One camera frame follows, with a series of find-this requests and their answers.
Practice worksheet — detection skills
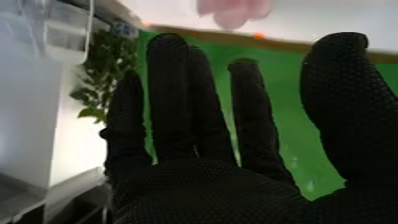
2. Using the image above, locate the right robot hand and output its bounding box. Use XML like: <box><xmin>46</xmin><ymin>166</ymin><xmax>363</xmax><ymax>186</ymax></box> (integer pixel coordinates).
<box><xmin>98</xmin><ymin>31</ymin><xmax>398</xmax><ymax>224</ymax></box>

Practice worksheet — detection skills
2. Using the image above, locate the green leafy plant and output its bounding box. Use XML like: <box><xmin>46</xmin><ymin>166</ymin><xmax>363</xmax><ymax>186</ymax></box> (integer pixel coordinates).
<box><xmin>68</xmin><ymin>29</ymin><xmax>142</xmax><ymax>125</ymax></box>

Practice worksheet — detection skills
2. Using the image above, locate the pink flower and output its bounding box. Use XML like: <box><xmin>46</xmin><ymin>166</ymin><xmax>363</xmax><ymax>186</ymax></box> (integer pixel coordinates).
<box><xmin>196</xmin><ymin>0</ymin><xmax>276</xmax><ymax>32</ymax></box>

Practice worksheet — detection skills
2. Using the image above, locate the white sheet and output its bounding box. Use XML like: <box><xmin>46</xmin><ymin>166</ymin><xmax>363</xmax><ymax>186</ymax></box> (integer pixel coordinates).
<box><xmin>116</xmin><ymin>0</ymin><xmax>398</xmax><ymax>55</ymax></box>

